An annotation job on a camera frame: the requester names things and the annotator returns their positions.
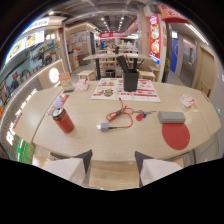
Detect round red mat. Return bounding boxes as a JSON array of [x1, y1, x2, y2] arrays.
[[161, 122, 191, 151]]

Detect red soda can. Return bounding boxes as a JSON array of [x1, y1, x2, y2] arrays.
[[51, 107, 76, 134]]

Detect grey rectangular case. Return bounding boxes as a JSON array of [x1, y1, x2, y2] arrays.
[[157, 110, 187, 125]]

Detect grey charger plug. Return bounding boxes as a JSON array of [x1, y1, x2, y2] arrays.
[[96, 122, 110, 132]]

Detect keys with red tag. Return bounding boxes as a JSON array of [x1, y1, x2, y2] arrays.
[[134, 109, 157, 122]]

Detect red flyer sheet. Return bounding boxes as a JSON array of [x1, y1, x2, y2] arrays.
[[45, 94, 71, 117]]

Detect tissue packet with red print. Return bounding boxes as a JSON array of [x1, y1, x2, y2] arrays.
[[179, 93, 196, 108]]

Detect white napkin packet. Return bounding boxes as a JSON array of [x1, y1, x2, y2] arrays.
[[74, 78, 90, 92]]

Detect laminated food menu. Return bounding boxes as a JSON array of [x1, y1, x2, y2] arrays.
[[90, 77, 162, 103]]

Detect orange standing menu card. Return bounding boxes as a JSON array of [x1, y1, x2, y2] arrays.
[[58, 72, 76, 93]]

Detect wooden stool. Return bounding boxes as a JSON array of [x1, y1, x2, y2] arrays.
[[137, 69, 157, 83], [77, 69, 98, 82]]

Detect black chopstick holder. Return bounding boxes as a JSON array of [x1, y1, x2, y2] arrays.
[[115, 55, 146, 93]]

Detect wooden high table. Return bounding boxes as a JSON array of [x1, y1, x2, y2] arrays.
[[82, 52, 153, 81]]

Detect red food poster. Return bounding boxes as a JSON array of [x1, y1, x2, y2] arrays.
[[148, 13, 163, 65]]

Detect red charging cable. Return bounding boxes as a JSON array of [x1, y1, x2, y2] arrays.
[[105, 97, 135, 130]]

